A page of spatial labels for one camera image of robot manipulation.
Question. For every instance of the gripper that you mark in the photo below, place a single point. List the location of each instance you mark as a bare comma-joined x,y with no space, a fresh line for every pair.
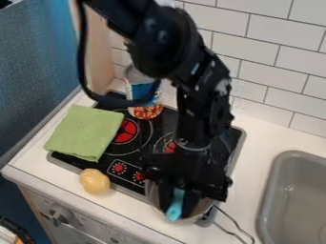
191,171

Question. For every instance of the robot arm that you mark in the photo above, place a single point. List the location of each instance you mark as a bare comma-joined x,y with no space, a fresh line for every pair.
165,41

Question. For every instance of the silver pot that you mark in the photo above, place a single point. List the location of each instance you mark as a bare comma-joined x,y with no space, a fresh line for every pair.
208,211

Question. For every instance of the toy stove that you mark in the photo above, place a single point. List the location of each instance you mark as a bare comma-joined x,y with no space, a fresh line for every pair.
140,149

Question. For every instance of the yellow toy potato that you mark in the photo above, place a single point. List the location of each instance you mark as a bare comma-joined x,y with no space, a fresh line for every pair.
94,181

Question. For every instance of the toy sink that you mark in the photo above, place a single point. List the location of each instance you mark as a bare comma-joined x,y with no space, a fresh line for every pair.
293,200

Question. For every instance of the green cloth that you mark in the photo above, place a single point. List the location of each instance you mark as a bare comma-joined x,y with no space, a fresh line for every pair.
85,132

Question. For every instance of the blue can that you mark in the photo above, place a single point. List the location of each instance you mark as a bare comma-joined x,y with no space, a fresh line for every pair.
142,90

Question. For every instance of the wooden board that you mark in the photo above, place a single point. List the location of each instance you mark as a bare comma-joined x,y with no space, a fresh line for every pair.
99,54

